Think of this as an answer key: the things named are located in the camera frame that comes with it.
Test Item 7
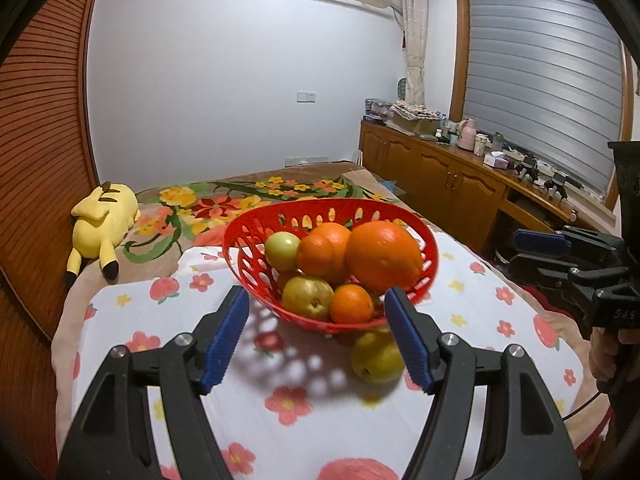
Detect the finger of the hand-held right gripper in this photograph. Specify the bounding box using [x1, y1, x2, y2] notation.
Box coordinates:
[507, 254, 627, 311]
[512, 226, 627, 270]

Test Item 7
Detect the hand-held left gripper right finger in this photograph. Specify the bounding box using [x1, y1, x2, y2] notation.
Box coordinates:
[384, 287, 583, 480]

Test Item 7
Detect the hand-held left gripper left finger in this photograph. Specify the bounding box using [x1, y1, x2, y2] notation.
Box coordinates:
[57, 285, 251, 480]

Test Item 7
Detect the yellow pear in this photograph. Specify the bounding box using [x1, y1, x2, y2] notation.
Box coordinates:
[350, 327, 406, 385]

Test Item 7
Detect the small mandarin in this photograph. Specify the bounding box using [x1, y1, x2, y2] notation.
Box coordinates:
[330, 284, 375, 325]

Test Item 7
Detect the red plastic basket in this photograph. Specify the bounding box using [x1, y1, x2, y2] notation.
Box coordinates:
[222, 198, 440, 335]

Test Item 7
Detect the large orange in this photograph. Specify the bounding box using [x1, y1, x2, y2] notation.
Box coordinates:
[296, 222, 352, 287]
[346, 221, 423, 295]

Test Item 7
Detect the yellow-green pear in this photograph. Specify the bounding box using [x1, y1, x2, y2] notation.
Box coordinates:
[281, 275, 335, 322]

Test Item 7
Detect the person's right hand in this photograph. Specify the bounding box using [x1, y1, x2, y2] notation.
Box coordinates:
[589, 327, 623, 391]

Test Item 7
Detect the white flower-print cloth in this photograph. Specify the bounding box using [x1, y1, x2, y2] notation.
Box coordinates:
[70, 230, 601, 480]

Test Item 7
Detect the small yellow-green fruit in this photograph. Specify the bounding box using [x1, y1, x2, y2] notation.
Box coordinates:
[264, 231, 302, 272]

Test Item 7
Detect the wooden cabinet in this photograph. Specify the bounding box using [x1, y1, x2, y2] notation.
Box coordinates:
[359, 120, 616, 261]

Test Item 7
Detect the pink kettle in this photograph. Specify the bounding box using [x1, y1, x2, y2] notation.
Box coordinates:
[457, 117, 478, 152]

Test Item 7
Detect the grey window blind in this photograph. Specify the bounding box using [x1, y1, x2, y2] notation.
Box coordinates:
[462, 0, 626, 196]

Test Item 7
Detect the yellow plush toy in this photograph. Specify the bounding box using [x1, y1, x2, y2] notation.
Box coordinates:
[65, 182, 142, 291]

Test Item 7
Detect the pile of folded cloths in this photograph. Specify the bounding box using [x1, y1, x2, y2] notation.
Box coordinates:
[390, 100, 443, 136]

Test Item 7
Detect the clear plastic box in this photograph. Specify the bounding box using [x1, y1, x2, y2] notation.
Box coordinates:
[364, 98, 393, 123]

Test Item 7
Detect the white curtain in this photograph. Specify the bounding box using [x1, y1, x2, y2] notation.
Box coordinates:
[400, 0, 430, 108]

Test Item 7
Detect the wooden louvred wardrobe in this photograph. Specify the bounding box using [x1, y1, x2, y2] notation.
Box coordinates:
[0, 0, 108, 341]

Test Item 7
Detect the wooden window frame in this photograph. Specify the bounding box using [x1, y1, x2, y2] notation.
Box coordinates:
[447, 0, 640, 211]

